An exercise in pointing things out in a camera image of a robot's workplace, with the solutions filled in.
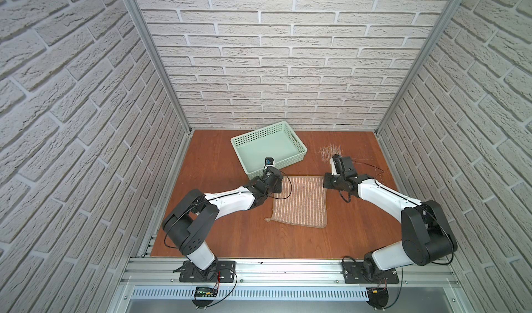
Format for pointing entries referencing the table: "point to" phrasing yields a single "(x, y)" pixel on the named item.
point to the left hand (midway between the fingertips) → (275, 173)
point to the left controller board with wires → (204, 296)
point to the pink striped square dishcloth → (303, 201)
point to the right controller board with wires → (378, 296)
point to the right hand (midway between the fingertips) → (321, 179)
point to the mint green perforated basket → (276, 140)
